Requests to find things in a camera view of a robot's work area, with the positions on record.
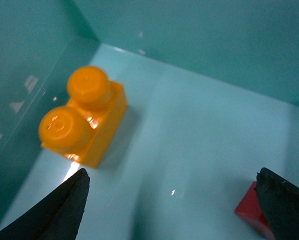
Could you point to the red single-stud block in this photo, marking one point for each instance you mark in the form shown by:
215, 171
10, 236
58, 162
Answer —
250, 211

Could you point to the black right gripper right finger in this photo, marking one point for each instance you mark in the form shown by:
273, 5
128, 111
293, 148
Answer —
279, 201

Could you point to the teal plastic bin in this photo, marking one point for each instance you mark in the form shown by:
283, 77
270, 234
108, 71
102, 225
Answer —
213, 96

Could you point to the yellow two-stud block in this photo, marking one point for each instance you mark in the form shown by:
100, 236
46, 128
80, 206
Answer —
83, 129

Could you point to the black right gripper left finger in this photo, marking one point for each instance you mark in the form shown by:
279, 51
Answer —
57, 216

